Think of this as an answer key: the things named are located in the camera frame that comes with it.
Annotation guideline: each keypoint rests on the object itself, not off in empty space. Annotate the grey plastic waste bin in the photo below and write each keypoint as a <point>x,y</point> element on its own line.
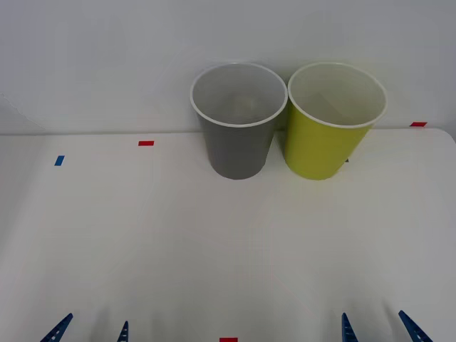
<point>237,149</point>

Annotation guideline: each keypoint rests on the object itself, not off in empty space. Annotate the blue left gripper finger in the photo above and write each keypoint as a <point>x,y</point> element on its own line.
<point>57,330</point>
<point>123,333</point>

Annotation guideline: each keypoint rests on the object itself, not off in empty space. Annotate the yellow-green plastic waste bin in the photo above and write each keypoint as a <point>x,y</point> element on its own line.
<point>320,149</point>

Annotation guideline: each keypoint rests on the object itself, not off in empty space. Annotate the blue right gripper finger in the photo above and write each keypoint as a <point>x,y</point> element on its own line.
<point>415,329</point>
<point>348,331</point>

